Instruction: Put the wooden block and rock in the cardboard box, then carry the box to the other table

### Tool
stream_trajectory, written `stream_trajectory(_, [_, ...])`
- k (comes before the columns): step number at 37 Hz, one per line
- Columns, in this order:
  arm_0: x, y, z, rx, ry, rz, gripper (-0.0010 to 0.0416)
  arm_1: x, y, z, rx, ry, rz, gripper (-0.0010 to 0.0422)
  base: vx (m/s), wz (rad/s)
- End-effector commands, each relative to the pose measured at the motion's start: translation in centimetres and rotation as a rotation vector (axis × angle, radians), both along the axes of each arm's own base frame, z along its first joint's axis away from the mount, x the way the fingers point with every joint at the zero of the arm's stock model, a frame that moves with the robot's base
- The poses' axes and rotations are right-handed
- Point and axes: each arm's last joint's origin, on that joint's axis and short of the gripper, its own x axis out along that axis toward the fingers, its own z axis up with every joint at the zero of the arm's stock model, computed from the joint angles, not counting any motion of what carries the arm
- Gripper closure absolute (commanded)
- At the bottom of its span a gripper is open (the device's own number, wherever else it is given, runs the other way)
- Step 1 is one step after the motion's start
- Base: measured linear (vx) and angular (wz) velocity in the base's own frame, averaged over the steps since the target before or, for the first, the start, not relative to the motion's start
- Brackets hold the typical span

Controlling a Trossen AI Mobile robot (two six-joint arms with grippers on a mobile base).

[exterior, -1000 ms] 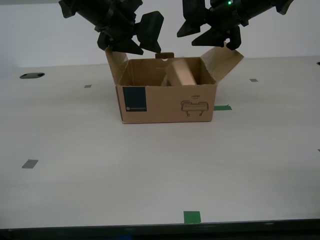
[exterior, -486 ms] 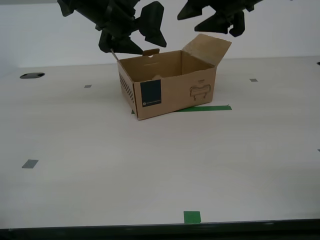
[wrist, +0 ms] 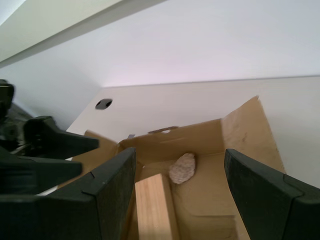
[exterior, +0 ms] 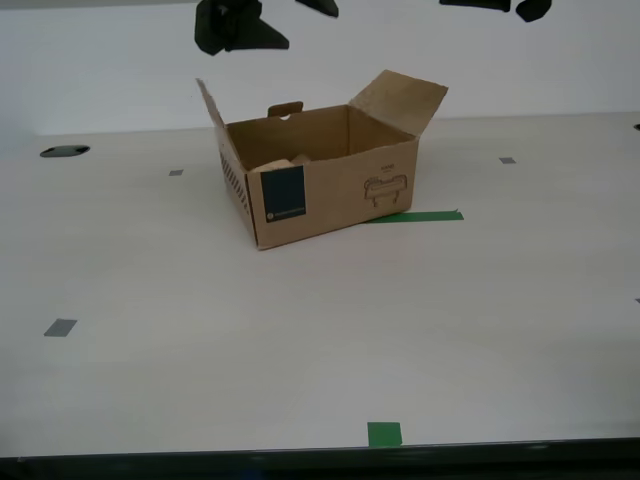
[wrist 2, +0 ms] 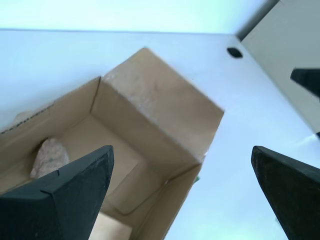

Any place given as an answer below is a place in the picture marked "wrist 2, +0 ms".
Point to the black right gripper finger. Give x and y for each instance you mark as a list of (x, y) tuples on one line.
[(310, 80)]

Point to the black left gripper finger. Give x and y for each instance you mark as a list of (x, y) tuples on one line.
[(55, 205), (295, 195)]

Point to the speckled pinkish rock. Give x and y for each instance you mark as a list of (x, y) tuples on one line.
[(50, 157)]

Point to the brown cardboard box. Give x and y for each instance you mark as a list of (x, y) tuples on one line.
[(150, 100)]

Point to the black oval table grommet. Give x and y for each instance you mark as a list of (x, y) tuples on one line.
[(234, 52)]

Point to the green tape strip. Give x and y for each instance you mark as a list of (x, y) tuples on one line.
[(197, 179)]

